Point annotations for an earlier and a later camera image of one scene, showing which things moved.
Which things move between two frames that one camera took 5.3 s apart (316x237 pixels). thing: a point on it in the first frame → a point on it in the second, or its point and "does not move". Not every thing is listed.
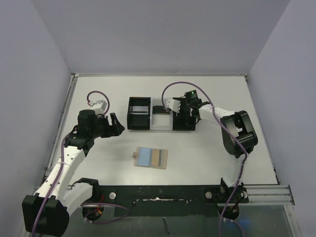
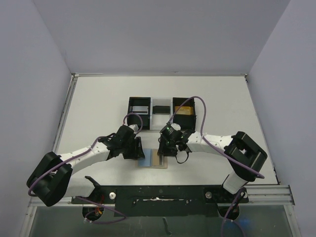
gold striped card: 156,157 does not move
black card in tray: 160,109 does not move
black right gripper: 185,111 → 166,150
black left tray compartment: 138,121 does not move
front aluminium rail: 270,194 does not move
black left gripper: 115,129 → 137,152
